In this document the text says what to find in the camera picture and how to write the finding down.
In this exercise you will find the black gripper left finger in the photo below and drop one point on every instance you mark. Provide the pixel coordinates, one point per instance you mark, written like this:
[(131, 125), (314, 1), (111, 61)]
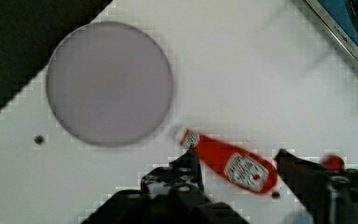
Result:
[(172, 194)]

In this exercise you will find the lilac round plate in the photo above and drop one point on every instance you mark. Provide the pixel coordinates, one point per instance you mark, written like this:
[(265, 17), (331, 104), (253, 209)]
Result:
[(109, 84)]

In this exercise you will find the small red ball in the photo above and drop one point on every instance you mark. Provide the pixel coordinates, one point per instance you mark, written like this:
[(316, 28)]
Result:
[(333, 162)]

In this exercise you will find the red plush ketchup bottle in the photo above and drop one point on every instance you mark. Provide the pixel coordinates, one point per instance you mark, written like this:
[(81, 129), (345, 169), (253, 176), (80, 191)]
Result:
[(237, 165)]

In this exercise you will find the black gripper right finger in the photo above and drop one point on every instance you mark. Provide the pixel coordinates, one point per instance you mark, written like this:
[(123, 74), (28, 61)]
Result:
[(330, 196)]

